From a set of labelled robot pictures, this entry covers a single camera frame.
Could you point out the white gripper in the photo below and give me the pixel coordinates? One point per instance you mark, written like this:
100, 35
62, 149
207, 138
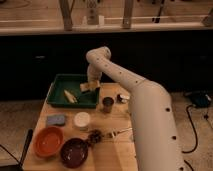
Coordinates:
93, 74

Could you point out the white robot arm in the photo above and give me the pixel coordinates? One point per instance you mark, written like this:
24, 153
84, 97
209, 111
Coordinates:
154, 130

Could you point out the green plastic tray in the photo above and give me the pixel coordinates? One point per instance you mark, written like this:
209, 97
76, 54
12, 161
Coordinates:
71, 83

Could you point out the dark metal cup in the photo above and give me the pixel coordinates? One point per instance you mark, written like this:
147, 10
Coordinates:
108, 103

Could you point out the pale corn cob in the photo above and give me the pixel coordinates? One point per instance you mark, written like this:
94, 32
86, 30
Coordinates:
70, 97

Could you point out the black white marker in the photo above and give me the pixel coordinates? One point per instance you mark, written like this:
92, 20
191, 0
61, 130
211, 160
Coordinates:
123, 98

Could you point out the white round container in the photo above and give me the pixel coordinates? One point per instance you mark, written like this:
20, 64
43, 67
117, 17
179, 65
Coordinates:
82, 120

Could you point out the dark grape bunch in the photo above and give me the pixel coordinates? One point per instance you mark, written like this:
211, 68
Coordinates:
94, 137

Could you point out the blue sponge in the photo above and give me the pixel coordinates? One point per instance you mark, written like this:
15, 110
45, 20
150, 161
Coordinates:
57, 120

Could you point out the orange bowl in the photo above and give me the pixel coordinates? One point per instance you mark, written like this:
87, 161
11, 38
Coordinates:
48, 141

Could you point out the dark maroon bowl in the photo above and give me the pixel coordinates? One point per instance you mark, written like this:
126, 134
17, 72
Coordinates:
74, 153

